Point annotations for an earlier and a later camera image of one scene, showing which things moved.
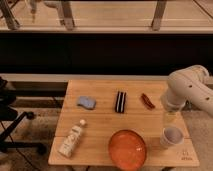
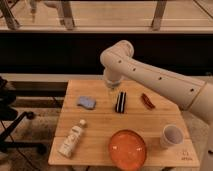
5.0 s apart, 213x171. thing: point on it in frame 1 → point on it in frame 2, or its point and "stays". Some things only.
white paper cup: [171, 136] stays
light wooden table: [93, 111] stays
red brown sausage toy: [147, 102] stays
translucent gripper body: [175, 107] → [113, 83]
